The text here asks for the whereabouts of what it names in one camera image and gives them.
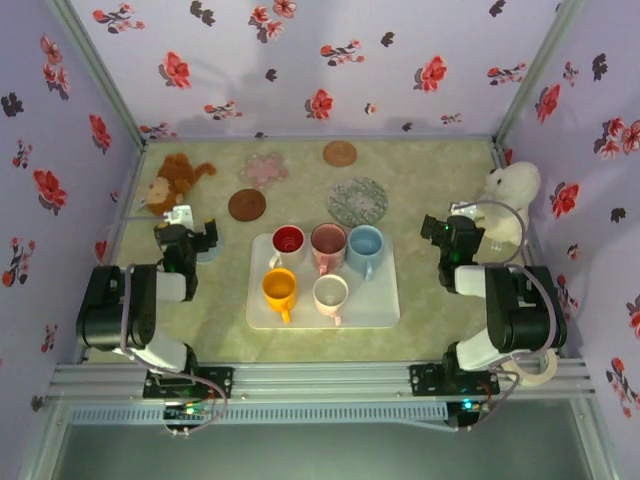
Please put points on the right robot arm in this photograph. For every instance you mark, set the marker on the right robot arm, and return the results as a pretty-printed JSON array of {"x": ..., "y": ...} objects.
[{"x": 520, "y": 310}]

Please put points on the light blue cup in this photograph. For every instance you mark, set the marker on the light blue cup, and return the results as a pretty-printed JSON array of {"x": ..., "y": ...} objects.
[{"x": 365, "y": 244}]

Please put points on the orange brown round coaster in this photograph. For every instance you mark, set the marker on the orange brown round coaster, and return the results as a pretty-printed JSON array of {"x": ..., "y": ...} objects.
[{"x": 340, "y": 153}]

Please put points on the yellow cup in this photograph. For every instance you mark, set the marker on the yellow cup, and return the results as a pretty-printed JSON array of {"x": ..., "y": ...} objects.
[{"x": 279, "y": 287}]

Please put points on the masking tape roll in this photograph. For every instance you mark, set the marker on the masking tape roll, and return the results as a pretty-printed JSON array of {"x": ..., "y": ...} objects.
[{"x": 547, "y": 372}]

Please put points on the aluminium mounting rail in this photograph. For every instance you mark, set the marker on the aluminium mounting rail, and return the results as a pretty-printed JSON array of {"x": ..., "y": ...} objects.
[{"x": 320, "y": 380}]

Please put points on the pale pink cup cream inside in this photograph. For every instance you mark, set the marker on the pale pink cup cream inside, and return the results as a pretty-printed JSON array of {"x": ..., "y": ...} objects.
[{"x": 330, "y": 291}]

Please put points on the white bear plush toy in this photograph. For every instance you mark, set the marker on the white bear plush toy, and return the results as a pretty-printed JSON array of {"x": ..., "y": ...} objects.
[{"x": 512, "y": 200}]

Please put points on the blue woven round coaster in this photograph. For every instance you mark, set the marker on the blue woven round coaster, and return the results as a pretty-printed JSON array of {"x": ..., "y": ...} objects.
[{"x": 210, "y": 257}]

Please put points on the brown monkey plush toy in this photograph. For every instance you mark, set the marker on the brown monkey plush toy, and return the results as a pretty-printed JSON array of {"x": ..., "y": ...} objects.
[{"x": 170, "y": 182}]

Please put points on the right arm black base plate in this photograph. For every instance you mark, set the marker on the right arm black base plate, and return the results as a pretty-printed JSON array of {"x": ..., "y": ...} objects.
[{"x": 425, "y": 380}]

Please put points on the green floral round coaster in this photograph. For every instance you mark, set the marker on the green floral round coaster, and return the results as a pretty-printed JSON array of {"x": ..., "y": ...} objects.
[{"x": 358, "y": 201}]

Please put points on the dark brown round coaster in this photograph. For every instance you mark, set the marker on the dark brown round coaster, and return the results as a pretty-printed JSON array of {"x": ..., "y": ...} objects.
[{"x": 247, "y": 205}]

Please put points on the white plastic tray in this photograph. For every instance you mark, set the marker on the white plastic tray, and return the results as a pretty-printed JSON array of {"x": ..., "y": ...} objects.
[{"x": 370, "y": 310}]

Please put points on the pink flower shaped coaster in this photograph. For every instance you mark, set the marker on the pink flower shaped coaster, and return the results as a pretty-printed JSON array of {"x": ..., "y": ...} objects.
[{"x": 263, "y": 171}]

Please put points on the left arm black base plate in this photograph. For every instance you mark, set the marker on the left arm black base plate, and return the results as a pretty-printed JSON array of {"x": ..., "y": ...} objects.
[{"x": 220, "y": 382}]

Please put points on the aluminium frame post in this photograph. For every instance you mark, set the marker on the aluminium frame post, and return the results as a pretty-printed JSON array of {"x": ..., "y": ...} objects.
[
  {"x": 100, "y": 75},
  {"x": 540, "y": 70}
]

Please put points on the dark pink cup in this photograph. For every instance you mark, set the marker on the dark pink cup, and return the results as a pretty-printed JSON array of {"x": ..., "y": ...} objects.
[{"x": 328, "y": 240}]

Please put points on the white cup red inside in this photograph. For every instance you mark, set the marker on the white cup red inside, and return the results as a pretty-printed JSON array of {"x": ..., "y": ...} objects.
[{"x": 288, "y": 239}]

